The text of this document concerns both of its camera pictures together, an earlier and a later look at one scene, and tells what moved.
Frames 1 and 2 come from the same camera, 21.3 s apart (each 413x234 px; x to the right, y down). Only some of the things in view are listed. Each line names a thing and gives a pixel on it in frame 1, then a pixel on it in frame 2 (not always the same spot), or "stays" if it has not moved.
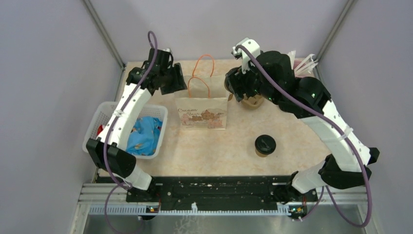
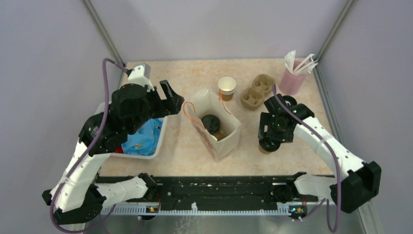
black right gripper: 243,78 to 266,119
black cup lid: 232,81 to 211,123
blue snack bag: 142,139 stays
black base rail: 221,190 stays
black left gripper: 178,83 to 173,104
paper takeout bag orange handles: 204,105 to 217,128
